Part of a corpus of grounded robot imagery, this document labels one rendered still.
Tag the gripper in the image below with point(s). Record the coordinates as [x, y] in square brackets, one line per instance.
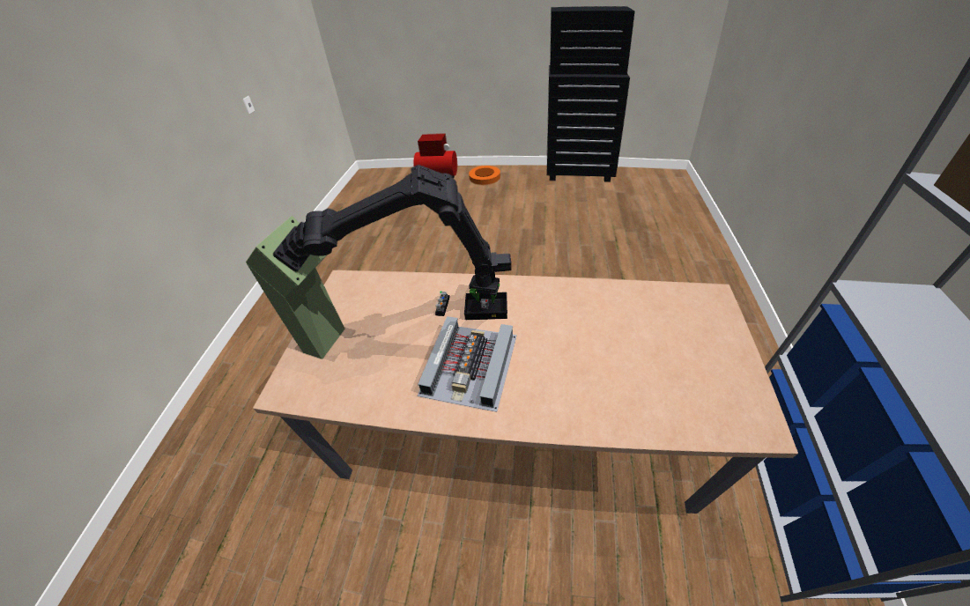
[484, 285]

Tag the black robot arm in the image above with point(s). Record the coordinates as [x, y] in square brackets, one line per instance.
[321, 231]

